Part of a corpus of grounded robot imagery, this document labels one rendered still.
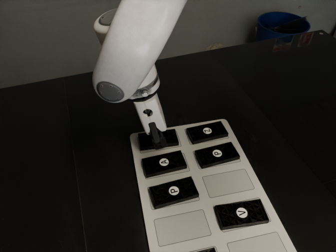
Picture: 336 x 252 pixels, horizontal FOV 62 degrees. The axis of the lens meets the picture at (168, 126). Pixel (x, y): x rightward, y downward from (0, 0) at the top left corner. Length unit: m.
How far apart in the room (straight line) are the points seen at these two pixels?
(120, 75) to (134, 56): 0.04
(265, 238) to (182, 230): 0.16
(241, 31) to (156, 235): 2.30
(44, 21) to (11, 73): 0.48
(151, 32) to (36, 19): 1.80
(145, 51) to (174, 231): 0.35
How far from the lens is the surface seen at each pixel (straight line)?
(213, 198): 0.63
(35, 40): 2.25
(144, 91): 0.55
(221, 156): 0.69
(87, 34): 2.23
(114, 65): 0.43
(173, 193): 0.62
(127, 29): 0.42
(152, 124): 0.61
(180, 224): 0.60
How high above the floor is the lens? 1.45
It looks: 45 degrees down
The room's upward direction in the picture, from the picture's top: straight up
